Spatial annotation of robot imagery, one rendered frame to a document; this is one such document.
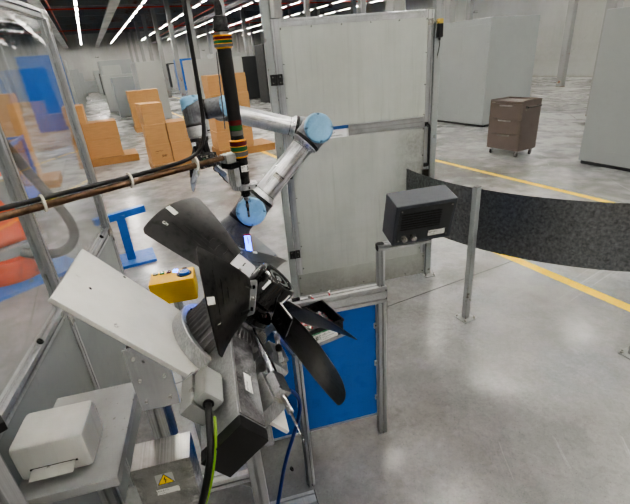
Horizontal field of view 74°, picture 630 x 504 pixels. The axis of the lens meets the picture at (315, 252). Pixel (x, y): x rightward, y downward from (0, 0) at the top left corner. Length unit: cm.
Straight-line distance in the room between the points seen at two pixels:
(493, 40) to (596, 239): 833
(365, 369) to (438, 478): 58
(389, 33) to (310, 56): 55
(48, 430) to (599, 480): 214
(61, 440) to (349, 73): 258
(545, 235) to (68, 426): 247
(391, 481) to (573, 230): 167
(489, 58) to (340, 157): 790
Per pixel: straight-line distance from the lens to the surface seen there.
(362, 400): 218
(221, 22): 110
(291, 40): 296
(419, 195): 172
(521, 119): 774
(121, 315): 110
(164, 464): 129
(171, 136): 862
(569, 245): 281
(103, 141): 1024
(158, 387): 122
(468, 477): 226
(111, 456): 133
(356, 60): 308
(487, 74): 1072
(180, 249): 115
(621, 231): 281
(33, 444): 131
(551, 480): 235
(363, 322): 189
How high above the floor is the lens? 177
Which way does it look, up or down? 25 degrees down
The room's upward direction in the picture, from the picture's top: 5 degrees counter-clockwise
